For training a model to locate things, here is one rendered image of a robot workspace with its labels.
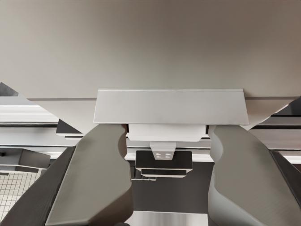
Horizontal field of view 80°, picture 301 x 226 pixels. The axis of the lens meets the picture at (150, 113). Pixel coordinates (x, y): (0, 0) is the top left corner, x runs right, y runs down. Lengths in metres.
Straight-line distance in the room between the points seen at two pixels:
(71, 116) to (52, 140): 0.36
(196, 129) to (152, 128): 0.04
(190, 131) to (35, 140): 0.45
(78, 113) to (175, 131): 0.09
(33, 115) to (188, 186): 0.57
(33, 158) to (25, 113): 0.25
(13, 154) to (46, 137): 0.08
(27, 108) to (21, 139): 0.32
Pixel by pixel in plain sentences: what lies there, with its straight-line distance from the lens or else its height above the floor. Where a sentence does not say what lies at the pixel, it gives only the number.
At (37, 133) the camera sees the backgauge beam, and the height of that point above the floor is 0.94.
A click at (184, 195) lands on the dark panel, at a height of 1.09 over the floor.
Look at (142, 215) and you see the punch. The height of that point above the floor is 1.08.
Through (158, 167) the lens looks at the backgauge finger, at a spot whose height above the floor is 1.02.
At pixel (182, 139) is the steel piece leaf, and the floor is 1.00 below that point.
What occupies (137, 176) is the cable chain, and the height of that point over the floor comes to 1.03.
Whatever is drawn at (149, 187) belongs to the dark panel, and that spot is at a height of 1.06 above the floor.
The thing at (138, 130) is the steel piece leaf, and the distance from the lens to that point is 0.19.
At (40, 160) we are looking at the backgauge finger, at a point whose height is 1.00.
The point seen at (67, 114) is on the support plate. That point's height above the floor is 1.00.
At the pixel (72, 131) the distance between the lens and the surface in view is 0.24.
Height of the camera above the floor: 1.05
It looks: 22 degrees down
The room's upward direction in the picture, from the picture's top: 178 degrees counter-clockwise
